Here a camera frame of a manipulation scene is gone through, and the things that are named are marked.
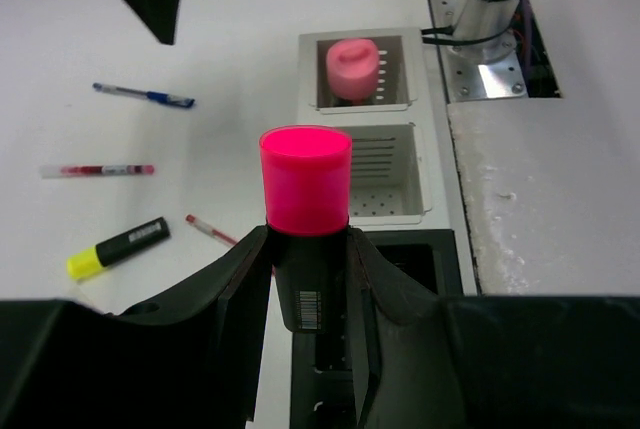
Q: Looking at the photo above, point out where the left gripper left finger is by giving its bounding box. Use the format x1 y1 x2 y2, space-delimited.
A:
1 226 271 428

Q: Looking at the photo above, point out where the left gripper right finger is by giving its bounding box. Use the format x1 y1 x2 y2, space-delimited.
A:
345 229 639 428

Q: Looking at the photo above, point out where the yellow black highlighter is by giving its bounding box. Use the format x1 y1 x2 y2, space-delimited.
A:
67 217 170 281

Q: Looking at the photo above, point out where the pink tape roll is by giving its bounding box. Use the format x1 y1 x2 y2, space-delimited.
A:
326 38 380 102

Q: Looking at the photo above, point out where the pink black highlighter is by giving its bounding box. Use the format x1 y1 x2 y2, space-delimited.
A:
259 125 353 333

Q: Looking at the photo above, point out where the blue gel pen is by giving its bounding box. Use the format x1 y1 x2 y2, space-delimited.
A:
92 82 196 109

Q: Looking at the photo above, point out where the small red gel pen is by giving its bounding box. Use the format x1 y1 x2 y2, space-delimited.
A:
185 214 237 247

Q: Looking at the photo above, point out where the dark red gel pen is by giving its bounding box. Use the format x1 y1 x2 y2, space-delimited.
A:
39 164 155 179

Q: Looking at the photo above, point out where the grey two-slot container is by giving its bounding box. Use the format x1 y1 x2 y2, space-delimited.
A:
297 28 452 230

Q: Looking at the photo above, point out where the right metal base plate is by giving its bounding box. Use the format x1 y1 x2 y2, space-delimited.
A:
428 0 528 103

